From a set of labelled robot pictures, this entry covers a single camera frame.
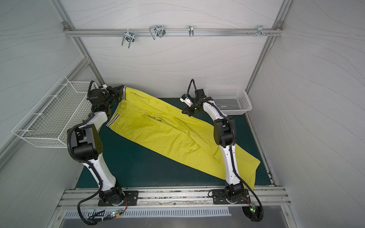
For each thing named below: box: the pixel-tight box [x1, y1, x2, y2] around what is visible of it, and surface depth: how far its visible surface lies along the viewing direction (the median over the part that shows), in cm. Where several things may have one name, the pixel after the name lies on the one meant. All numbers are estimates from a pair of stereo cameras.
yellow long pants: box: [106, 85, 261, 190], surface depth 100 cm
